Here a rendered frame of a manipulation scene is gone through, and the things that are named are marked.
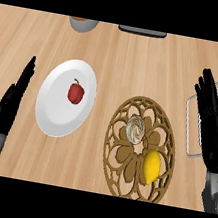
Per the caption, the red bell pepper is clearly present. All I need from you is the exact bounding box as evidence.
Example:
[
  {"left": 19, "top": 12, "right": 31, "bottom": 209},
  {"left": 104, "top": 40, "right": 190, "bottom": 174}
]
[{"left": 65, "top": 77, "right": 88, "bottom": 106}]

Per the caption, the brown round lattice placemat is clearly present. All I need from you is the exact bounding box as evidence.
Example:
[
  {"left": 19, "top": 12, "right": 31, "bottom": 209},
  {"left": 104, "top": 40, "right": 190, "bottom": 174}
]
[{"left": 94, "top": 90, "right": 186, "bottom": 207}]

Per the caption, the grey bowl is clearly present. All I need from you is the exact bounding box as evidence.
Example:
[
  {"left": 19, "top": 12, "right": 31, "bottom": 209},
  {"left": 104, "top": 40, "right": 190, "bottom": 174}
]
[{"left": 66, "top": 16, "right": 100, "bottom": 37}]

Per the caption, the dark grey flat appliance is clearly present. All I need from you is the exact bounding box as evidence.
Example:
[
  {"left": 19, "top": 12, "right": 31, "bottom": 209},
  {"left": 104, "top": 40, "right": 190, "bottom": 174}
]
[{"left": 117, "top": 24, "right": 168, "bottom": 40}]

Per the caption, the yellow lemon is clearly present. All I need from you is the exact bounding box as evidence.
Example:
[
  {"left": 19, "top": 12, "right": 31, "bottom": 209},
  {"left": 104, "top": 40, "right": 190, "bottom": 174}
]
[{"left": 140, "top": 146, "right": 165, "bottom": 188}]

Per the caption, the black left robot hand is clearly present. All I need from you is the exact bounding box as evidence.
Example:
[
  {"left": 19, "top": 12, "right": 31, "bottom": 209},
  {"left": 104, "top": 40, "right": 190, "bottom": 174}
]
[{"left": 0, "top": 49, "right": 38, "bottom": 141}]

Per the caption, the white round plate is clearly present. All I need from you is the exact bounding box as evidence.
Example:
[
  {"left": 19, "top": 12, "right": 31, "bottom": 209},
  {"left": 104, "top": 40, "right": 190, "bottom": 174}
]
[{"left": 30, "top": 53, "right": 103, "bottom": 144}]

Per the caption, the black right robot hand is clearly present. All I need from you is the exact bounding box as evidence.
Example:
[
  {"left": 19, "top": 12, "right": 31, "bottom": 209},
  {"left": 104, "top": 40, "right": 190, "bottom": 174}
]
[{"left": 179, "top": 66, "right": 218, "bottom": 175}]

